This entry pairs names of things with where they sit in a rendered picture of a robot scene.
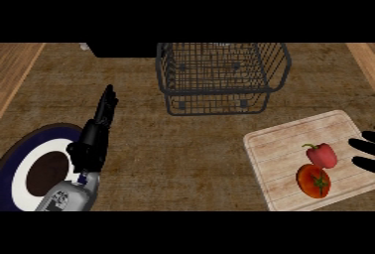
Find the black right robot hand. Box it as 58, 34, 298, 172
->
346, 130, 375, 174

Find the red bell pepper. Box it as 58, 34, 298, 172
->
299, 142, 339, 170

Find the pale wooden cutting board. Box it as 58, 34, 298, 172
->
242, 109, 375, 212

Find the red tomato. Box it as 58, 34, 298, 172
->
295, 164, 332, 199

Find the black box appliance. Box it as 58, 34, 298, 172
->
87, 43, 159, 59

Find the blue and white round plate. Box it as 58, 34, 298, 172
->
0, 123, 85, 212

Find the black tiered wire basket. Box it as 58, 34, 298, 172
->
154, 43, 292, 117

